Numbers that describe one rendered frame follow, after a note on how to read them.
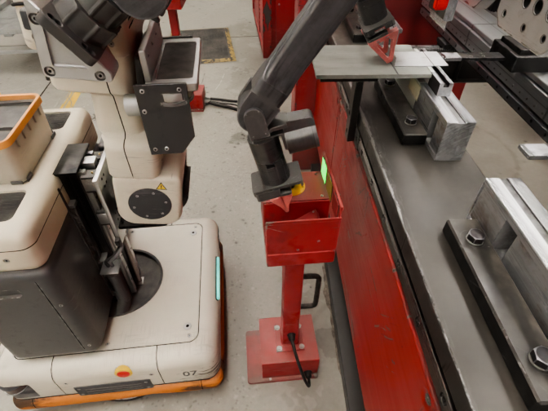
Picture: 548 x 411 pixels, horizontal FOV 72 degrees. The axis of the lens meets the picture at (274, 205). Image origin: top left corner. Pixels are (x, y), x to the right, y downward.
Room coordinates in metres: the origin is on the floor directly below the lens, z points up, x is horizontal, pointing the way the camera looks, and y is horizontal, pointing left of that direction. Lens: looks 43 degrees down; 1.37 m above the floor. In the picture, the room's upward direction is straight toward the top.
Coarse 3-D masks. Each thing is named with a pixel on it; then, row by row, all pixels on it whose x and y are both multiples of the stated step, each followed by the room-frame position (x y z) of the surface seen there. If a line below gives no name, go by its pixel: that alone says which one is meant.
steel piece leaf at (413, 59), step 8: (400, 56) 0.92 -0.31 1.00; (408, 56) 0.92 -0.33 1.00; (416, 56) 0.92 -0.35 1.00; (424, 56) 0.92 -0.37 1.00; (392, 64) 0.87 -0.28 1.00; (400, 64) 0.87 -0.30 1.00; (408, 64) 0.87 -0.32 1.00; (416, 64) 0.87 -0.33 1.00; (424, 64) 0.87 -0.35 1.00; (432, 64) 0.87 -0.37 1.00
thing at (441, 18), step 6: (432, 0) 0.95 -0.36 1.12; (450, 0) 0.86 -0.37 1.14; (456, 0) 0.86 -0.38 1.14; (432, 6) 0.94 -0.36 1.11; (450, 6) 0.86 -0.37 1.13; (456, 6) 0.87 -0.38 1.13; (432, 12) 0.95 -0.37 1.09; (438, 12) 0.90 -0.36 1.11; (444, 12) 0.87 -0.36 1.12; (450, 12) 0.86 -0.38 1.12; (432, 18) 0.94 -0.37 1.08; (438, 18) 0.91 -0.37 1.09; (444, 18) 0.86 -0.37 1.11; (450, 18) 0.86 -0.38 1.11; (438, 24) 0.90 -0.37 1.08; (444, 24) 0.87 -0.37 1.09; (444, 30) 0.86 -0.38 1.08
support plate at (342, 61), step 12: (324, 48) 0.98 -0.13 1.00; (336, 48) 0.98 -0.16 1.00; (348, 48) 0.98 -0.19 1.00; (360, 48) 0.98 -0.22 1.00; (396, 48) 0.98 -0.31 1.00; (408, 48) 0.98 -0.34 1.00; (312, 60) 0.90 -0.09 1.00; (324, 60) 0.90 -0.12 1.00; (336, 60) 0.90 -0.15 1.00; (348, 60) 0.90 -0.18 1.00; (360, 60) 0.90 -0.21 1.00; (372, 60) 0.90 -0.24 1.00; (324, 72) 0.83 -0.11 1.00; (336, 72) 0.83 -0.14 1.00; (348, 72) 0.83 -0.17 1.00; (360, 72) 0.83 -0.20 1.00; (372, 72) 0.83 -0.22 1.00; (384, 72) 0.83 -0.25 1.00; (408, 72) 0.83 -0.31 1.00; (420, 72) 0.83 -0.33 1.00
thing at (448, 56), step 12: (504, 36) 0.96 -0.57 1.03; (492, 48) 0.98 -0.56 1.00; (504, 48) 0.93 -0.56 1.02; (516, 48) 0.90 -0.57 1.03; (444, 60) 0.90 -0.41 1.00; (456, 60) 0.90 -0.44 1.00; (468, 60) 0.90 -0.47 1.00; (480, 60) 0.91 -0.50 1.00; (492, 60) 0.91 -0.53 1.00; (504, 60) 0.91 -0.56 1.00; (516, 60) 0.86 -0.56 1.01; (528, 60) 0.86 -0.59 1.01; (540, 60) 0.87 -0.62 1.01; (516, 72) 0.86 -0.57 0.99; (528, 72) 0.87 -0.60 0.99; (540, 72) 0.87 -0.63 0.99
